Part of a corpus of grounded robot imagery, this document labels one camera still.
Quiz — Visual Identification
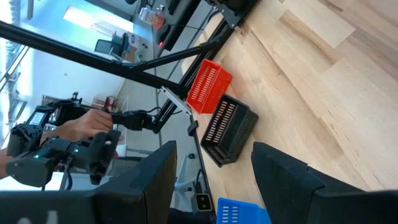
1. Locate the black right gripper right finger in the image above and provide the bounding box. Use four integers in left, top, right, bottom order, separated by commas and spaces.
251, 141, 398, 224

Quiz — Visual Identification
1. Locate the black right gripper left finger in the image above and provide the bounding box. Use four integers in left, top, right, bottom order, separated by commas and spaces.
0, 140, 178, 224

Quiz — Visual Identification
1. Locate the black plastic basket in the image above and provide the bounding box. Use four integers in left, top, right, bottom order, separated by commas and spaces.
200, 94, 259, 168

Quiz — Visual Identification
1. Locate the red plastic basket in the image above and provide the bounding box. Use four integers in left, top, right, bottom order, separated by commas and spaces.
185, 58, 233, 115

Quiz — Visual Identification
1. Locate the person's forearm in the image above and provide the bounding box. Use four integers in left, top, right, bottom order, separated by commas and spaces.
0, 147, 15, 180

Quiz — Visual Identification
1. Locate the white stand base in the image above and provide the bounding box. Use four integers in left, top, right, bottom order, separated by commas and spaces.
174, 154, 201, 195

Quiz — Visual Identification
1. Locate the blue plastic basket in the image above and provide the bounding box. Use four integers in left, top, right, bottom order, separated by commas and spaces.
216, 197, 273, 224

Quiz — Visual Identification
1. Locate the person's hand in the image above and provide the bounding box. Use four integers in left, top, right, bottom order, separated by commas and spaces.
39, 108, 114, 146

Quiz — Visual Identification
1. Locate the brown cardboard box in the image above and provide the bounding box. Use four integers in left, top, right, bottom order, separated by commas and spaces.
123, 30, 144, 63

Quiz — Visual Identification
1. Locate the dark office chair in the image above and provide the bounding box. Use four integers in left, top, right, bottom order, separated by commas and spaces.
94, 32, 131, 60

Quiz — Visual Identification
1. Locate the orange and white box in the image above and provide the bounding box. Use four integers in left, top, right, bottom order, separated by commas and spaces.
139, 6, 166, 30

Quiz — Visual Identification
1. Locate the small table-level camera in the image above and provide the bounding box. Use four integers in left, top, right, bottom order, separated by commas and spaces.
193, 192, 213, 213

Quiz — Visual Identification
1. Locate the black frame clamp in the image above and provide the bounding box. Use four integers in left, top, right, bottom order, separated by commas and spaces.
187, 119, 200, 137

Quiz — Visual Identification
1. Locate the silver metal bracket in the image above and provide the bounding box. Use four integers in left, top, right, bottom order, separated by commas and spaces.
160, 86, 194, 116

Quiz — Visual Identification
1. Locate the black aluminium table frame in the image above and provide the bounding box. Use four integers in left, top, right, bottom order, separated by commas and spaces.
0, 0, 243, 224

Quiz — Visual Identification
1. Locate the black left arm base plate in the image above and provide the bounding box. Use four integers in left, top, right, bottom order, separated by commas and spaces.
214, 0, 259, 29

